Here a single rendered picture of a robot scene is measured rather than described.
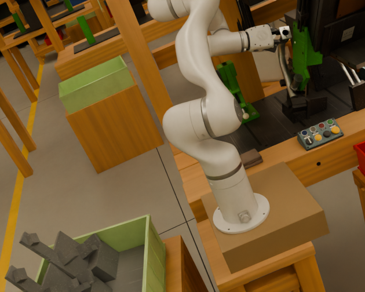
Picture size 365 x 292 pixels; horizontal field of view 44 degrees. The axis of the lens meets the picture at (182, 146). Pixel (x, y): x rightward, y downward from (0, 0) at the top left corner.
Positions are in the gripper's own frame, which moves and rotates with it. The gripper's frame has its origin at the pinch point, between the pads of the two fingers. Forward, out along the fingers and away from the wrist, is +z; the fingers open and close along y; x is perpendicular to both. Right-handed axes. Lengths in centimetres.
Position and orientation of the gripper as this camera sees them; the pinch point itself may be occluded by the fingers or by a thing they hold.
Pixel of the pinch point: (282, 36)
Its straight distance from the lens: 194.4
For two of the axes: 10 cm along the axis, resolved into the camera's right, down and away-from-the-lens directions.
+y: -1.9, -9.4, 2.8
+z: 9.8, -1.6, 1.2
